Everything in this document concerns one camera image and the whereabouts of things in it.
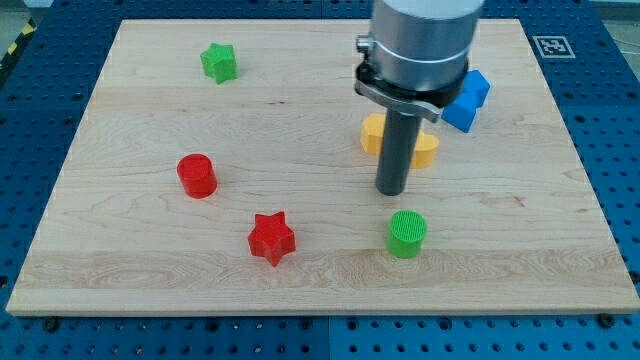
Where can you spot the red star block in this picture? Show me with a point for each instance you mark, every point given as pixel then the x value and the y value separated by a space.
pixel 271 237

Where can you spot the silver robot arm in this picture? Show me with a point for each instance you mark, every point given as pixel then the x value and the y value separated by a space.
pixel 415 57

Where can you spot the yellow black hazard tape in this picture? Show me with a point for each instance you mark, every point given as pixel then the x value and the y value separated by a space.
pixel 18 46

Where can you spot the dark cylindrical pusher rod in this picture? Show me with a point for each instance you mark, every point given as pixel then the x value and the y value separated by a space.
pixel 398 144

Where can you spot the blue angular block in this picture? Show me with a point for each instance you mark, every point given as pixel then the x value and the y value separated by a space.
pixel 462 111

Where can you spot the white fiducial marker tag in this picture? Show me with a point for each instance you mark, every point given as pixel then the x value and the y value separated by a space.
pixel 553 47

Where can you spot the black clamp with silver lever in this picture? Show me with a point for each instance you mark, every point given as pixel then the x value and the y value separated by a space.
pixel 420 88

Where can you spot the red cylinder block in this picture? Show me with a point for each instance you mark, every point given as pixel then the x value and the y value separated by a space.
pixel 197 176

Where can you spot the green star block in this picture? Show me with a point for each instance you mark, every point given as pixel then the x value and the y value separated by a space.
pixel 219 62

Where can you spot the wooden board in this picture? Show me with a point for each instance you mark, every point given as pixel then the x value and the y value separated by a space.
pixel 514 226

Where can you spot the green cylinder block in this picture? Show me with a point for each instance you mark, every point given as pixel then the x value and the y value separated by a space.
pixel 406 233

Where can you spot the yellow heart block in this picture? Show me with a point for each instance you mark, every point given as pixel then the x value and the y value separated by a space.
pixel 371 137

